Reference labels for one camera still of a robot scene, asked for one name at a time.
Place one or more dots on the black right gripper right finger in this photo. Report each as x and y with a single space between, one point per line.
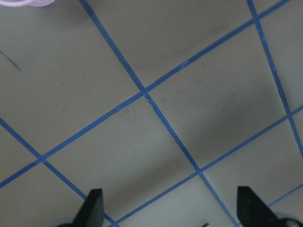
252 211

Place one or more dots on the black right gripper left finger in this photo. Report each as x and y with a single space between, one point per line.
91 213

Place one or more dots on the pink plastic cup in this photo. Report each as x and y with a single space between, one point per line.
22 3

